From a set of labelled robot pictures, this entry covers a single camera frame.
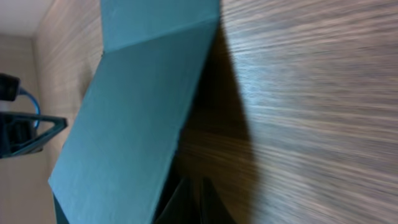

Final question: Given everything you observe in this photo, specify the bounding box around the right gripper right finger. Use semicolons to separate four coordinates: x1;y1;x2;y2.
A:
200;177;236;224

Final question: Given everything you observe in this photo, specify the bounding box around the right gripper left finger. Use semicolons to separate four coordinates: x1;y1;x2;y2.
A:
154;178;199;224

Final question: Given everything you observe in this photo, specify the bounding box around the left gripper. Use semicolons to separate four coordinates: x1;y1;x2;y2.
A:
1;73;68;159

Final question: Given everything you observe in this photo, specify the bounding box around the dark green box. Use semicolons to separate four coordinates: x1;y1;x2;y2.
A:
49;0;220;223

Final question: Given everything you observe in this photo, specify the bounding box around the left blue cable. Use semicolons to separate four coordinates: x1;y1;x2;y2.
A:
18;87;42;130

